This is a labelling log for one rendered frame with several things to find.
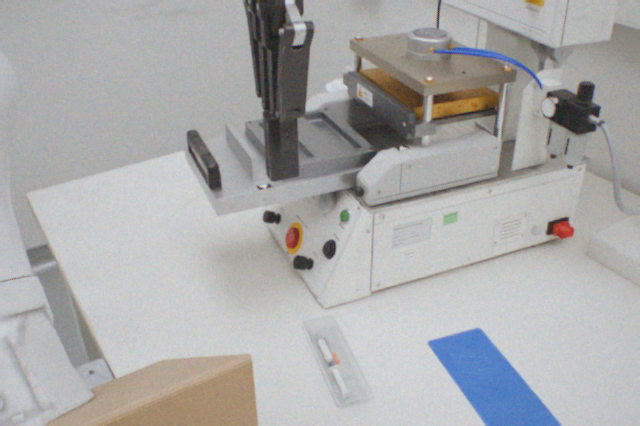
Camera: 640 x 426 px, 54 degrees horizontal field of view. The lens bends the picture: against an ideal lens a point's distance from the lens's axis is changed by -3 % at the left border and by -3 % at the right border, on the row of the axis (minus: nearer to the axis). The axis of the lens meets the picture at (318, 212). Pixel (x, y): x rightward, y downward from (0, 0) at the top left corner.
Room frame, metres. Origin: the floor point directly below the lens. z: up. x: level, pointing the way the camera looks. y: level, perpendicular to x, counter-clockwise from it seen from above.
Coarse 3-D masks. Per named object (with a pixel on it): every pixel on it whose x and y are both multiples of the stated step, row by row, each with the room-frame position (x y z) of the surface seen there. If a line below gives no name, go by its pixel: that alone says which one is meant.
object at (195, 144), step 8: (192, 136) 0.98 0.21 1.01; (192, 144) 0.96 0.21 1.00; (200, 144) 0.95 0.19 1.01; (200, 152) 0.92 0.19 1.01; (208, 152) 0.92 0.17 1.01; (200, 160) 0.91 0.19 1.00; (208, 160) 0.89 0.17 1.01; (208, 168) 0.87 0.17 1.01; (216, 168) 0.87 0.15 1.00; (208, 176) 0.87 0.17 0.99; (216, 176) 0.87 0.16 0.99; (208, 184) 0.87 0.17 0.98; (216, 184) 0.87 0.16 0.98
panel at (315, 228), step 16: (336, 192) 0.96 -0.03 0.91; (272, 208) 1.11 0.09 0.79; (288, 208) 1.06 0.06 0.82; (304, 208) 1.02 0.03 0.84; (336, 208) 0.94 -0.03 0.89; (352, 208) 0.90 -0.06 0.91; (272, 224) 1.08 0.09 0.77; (288, 224) 1.04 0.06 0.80; (304, 224) 0.99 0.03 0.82; (320, 224) 0.95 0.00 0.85; (336, 224) 0.92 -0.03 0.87; (352, 224) 0.88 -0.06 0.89; (304, 240) 0.97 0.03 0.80; (320, 240) 0.93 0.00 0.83; (336, 240) 0.90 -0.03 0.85; (288, 256) 0.99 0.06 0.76; (320, 256) 0.91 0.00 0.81; (336, 256) 0.88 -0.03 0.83; (304, 272) 0.92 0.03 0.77; (320, 272) 0.89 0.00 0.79; (320, 288) 0.87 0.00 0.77
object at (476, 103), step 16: (384, 80) 1.10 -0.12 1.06; (400, 96) 1.02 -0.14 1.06; (416, 96) 1.02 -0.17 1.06; (448, 96) 1.02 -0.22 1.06; (464, 96) 1.02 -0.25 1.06; (480, 96) 1.02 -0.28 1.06; (496, 96) 1.04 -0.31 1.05; (416, 112) 0.97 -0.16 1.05; (448, 112) 1.00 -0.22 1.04; (464, 112) 1.01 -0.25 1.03; (480, 112) 1.03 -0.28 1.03
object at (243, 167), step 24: (216, 144) 1.03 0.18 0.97; (240, 144) 0.95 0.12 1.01; (192, 168) 0.98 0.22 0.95; (240, 168) 0.94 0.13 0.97; (264, 168) 0.93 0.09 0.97; (360, 168) 0.93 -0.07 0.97; (216, 192) 0.86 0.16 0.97; (240, 192) 0.86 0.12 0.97; (264, 192) 0.86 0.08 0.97; (288, 192) 0.88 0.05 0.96; (312, 192) 0.89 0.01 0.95
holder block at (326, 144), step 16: (320, 112) 1.11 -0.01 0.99; (256, 128) 1.04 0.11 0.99; (304, 128) 1.04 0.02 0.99; (320, 128) 1.07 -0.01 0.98; (336, 128) 1.05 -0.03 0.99; (352, 128) 1.04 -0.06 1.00; (256, 144) 1.01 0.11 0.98; (304, 144) 0.97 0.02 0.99; (320, 144) 0.97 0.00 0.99; (336, 144) 1.00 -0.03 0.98; (352, 144) 0.99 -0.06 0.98; (368, 144) 0.97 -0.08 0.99; (304, 160) 0.91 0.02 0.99; (320, 160) 0.91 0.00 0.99; (336, 160) 0.92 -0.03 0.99; (352, 160) 0.93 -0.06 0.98; (368, 160) 0.94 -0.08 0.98; (304, 176) 0.90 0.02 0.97
